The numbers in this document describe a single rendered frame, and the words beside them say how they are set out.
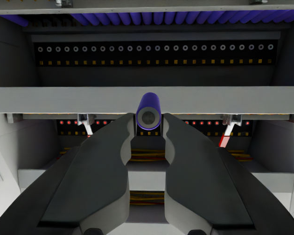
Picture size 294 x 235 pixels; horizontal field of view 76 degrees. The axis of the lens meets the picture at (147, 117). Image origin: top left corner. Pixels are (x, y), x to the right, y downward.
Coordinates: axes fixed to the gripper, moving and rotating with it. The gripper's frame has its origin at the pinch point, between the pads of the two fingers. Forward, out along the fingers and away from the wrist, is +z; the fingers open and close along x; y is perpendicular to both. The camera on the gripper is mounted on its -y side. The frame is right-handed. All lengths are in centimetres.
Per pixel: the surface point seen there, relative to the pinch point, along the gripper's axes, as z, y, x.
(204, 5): 20.8, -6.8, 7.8
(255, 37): 32.9, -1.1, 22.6
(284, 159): 22.3, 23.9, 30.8
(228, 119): 17.5, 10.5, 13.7
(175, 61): 31.7, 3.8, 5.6
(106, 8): 21.0, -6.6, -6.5
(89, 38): 33.4, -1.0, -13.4
